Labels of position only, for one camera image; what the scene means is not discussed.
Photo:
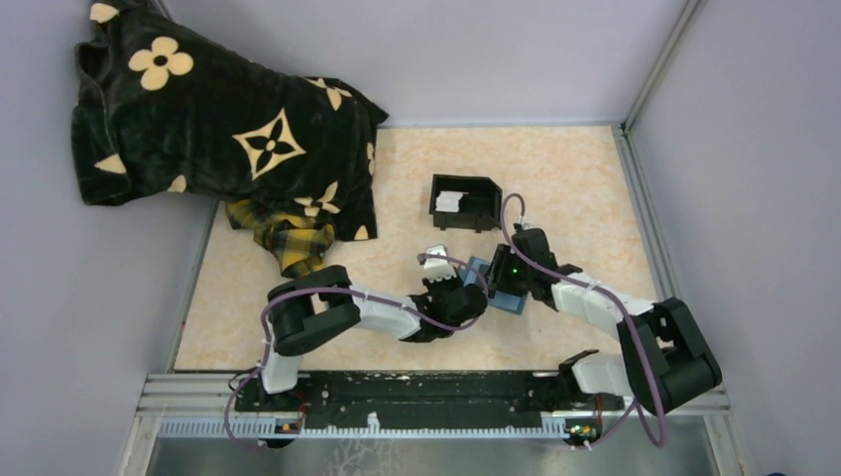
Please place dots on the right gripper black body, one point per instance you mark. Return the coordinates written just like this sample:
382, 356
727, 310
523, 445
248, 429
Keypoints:
507, 274

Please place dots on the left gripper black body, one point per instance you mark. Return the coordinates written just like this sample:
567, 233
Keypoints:
441, 290

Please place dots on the blue card holder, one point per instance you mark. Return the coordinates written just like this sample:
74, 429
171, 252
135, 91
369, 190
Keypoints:
503, 301

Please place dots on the black card box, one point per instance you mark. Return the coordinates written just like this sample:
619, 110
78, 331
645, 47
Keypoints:
480, 207

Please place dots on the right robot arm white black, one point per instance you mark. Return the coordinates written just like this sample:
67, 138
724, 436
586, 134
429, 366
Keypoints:
665, 360

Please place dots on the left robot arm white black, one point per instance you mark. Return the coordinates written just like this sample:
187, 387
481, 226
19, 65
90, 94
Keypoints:
308, 312

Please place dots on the stack of white cards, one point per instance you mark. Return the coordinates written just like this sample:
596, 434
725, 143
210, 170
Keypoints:
448, 201

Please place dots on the yellow black plaid cloth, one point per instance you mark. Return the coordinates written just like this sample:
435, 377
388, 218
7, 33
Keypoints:
297, 243

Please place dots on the black floral plush blanket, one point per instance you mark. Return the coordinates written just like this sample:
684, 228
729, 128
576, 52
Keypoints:
160, 108

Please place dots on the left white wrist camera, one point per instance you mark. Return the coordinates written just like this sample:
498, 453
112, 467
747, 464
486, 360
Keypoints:
435, 266

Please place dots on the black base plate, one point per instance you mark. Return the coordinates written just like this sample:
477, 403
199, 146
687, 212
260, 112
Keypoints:
418, 400

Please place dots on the aluminium frame rail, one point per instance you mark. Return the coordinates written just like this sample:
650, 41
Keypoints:
201, 405

